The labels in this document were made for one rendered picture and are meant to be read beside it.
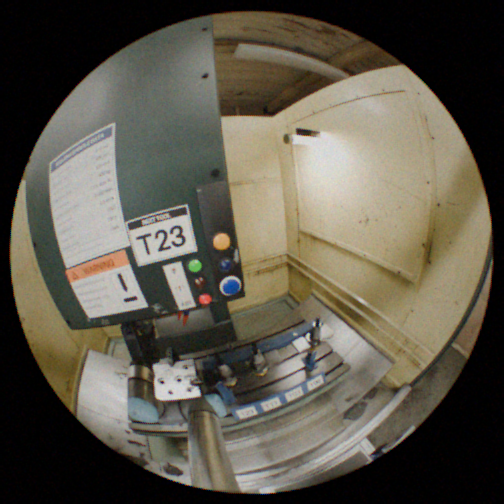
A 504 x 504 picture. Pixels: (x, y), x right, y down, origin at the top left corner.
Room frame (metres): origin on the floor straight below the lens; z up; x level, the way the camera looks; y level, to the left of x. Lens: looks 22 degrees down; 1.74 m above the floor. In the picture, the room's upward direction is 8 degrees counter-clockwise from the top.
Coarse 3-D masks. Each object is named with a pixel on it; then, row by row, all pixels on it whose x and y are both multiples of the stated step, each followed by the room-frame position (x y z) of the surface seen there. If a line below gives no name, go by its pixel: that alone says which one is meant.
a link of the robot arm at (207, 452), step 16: (192, 400) 0.14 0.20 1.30; (208, 400) 0.15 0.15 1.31; (192, 416) 0.09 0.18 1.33; (208, 416) 0.09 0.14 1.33; (192, 432) 0.04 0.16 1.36; (208, 432) 0.04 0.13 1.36; (192, 448) -0.01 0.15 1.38; (208, 448) 0.00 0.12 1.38; (224, 448) 0.00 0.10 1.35; (192, 464) -0.05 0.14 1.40; (208, 464) -0.04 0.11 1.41; (224, 464) -0.04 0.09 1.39; (192, 480) -0.08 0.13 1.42; (208, 480) -0.07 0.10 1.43; (224, 480) -0.07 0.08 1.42
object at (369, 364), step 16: (304, 304) 1.03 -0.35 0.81; (320, 304) 0.95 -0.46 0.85; (288, 320) 0.96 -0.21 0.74; (336, 320) 0.75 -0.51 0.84; (336, 336) 0.64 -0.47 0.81; (352, 336) 0.58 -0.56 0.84; (352, 352) 0.48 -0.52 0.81; (368, 352) 0.42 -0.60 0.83; (384, 352) 0.34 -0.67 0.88; (352, 368) 0.38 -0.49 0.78; (368, 368) 0.32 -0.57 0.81; (384, 368) 0.26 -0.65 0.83; (336, 384) 0.33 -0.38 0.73; (352, 384) 0.28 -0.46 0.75; (368, 384) 0.22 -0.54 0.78; (336, 400) 0.23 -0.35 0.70; (352, 400) 0.18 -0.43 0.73
